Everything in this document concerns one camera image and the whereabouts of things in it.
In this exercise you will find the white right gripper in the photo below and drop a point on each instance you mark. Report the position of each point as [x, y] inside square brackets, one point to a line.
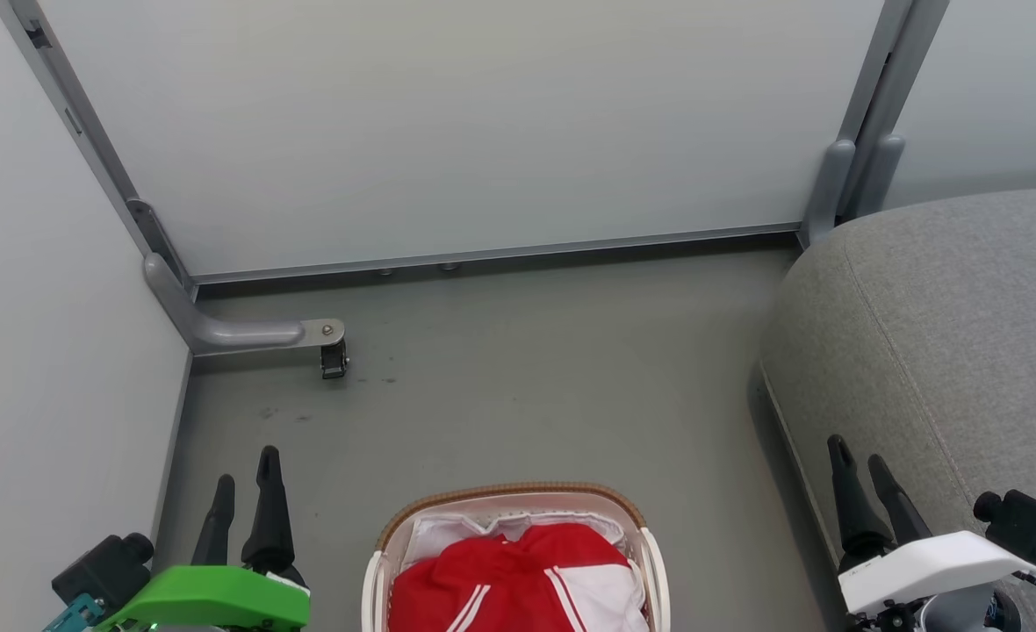
[931, 566]

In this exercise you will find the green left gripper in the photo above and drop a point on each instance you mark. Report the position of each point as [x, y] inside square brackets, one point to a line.
[219, 597]

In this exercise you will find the red and white garment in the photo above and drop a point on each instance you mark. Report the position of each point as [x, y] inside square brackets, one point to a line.
[518, 584]

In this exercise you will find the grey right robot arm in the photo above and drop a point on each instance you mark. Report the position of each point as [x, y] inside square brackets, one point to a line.
[974, 614]

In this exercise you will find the grey fabric sofa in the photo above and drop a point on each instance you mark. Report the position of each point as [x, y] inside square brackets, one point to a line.
[948, 351]

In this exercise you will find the black caster wheel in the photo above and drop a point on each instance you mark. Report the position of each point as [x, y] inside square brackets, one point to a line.
[334, 360]

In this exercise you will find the grey partition foot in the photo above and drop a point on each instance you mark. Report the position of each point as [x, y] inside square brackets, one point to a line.
[228, 332]

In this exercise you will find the white laundry basket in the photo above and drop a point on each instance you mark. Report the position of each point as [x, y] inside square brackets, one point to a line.
[518, 496]

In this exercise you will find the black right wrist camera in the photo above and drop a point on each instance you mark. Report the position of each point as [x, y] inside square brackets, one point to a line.
[1023, 522]

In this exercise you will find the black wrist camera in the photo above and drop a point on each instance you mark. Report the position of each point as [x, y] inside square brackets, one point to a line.
[101, 570]
[1023, 522]

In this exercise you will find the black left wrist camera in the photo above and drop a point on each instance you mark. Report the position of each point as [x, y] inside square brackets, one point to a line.
[101, 570]

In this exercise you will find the grey partition bottom rail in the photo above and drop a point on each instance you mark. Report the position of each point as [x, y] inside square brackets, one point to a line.
[500, 254]

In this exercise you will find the grey double partition post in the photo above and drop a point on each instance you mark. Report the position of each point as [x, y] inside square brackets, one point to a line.
[869, 132]

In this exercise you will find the grey slanted partition post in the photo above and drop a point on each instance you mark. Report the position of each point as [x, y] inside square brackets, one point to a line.
[79, 123]

